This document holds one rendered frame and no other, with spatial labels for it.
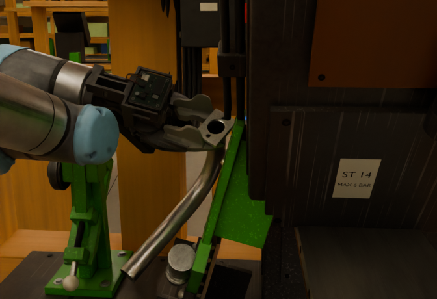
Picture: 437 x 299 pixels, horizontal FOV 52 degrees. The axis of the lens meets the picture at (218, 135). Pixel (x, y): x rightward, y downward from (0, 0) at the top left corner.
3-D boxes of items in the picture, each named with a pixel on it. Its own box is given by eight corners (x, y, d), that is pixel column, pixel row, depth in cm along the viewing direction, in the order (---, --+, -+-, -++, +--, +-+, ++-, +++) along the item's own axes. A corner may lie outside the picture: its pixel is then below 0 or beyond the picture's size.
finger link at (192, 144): (220, 147, 62) (160, 121, 63) (216, 165, 67) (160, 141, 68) (229, 129, 63) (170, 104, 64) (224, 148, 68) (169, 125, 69)
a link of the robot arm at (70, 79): (59, 117, 69) (80, 77, 73) (88, 126, 69) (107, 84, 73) (49, 90, 62) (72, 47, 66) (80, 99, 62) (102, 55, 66)
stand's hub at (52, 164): (60, 196, 83) (56, 157, 81) (43, 195, 83) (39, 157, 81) (75, 182, 90) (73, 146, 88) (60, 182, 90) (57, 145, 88)
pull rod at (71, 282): (76, 295, 79) (73, 265, 77) (60, 294, 79) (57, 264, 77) (87, 277, 84) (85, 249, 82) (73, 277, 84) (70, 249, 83)
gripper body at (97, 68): (161, 117, 61) (77, 94, 61) (161, 146, 68) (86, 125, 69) (177, 74, 65) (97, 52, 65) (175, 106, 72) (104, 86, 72)
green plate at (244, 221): (252, 286, 61) (299, 142, 55) (193, 269, 61) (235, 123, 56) (252, 245, 72) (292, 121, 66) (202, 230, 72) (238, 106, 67)
